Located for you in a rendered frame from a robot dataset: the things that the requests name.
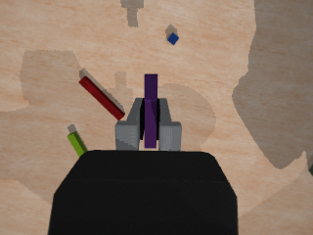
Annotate lime green rod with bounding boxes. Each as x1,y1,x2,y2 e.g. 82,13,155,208
67,131,87,157

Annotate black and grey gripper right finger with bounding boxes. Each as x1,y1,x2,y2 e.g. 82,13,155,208
156,98,182,151

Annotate small dark blue block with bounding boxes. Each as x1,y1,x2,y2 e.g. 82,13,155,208
167,32,179,45

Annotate dark red rod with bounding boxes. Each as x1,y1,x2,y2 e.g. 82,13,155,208
79,76,125,120

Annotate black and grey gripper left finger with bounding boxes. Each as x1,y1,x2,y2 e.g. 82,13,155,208
114,98,145,151

